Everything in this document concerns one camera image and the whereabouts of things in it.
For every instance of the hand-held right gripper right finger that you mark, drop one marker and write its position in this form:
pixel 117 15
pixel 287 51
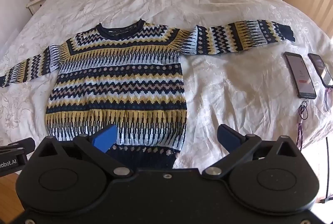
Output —
pixel 229 137

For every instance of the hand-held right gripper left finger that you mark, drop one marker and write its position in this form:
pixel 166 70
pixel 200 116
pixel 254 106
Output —
pixel 106 139

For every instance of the navy yellow patterned knit sweater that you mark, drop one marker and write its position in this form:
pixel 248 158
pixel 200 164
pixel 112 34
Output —
pixel 117 78

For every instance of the cream embroidered bedspread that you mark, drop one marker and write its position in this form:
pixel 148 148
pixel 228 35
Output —
pixel 234 88

